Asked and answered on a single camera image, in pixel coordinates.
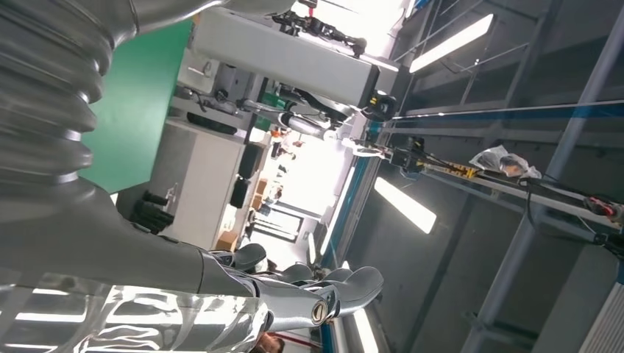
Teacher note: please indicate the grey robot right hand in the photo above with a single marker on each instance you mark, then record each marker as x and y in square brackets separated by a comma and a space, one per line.
[122, 253]

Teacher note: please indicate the white cabinet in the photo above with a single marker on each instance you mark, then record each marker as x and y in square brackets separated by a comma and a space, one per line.
[205, 195]

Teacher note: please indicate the small cardboard box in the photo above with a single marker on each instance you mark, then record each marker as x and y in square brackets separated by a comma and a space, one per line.
[227, 241]

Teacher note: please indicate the white machine with column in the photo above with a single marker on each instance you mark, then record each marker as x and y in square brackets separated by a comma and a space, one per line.
[283, 58]

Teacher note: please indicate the long ceiling light panel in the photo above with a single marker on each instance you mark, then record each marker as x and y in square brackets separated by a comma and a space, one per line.
[451, 44]
[404, 204]
[365, 333]

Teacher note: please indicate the black yellow hoist block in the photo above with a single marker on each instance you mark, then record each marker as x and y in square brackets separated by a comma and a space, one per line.
[381, 106]

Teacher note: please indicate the clear plastic bag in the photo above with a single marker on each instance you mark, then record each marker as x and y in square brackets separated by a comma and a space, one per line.
[502, 162]

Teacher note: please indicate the metal overhead rail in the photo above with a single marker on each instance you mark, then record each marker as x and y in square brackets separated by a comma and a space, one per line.
[507, 187]

